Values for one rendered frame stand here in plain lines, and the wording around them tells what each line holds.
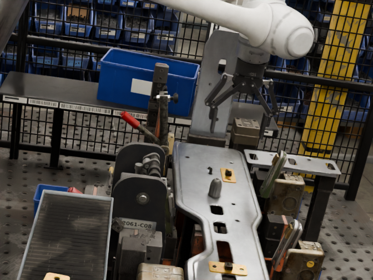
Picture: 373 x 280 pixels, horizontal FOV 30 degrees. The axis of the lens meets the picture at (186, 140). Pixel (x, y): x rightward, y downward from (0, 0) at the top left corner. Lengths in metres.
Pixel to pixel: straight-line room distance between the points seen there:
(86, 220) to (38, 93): 1.00
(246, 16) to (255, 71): 0.24
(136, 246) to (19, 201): 0.97
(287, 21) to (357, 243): 1.05
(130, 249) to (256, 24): 0.59
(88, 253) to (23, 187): 1.18
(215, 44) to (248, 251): 0.72
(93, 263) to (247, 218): 0.65
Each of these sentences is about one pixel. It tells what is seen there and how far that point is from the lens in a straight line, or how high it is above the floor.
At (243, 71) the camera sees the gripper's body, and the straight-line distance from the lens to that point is 1.80.
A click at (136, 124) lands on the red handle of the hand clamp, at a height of 1.12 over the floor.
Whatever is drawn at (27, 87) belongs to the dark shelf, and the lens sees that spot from 2.29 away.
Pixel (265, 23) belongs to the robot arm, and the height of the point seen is 1.48.
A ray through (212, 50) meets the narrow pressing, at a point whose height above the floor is 1.27.
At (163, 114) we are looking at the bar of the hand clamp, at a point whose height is 1.16.
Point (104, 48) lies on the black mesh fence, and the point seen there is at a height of 1.15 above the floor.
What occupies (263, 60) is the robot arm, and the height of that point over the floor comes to 1.35.
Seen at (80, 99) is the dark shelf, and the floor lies 1.03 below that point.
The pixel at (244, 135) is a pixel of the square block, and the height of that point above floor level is 1.03.
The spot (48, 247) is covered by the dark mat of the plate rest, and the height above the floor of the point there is 1.16.
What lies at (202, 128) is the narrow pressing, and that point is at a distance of 2.17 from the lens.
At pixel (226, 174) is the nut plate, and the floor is 1.01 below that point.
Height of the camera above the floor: 1.82
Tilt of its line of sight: 23 degrees down
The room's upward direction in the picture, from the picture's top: 10 degrees clockwise
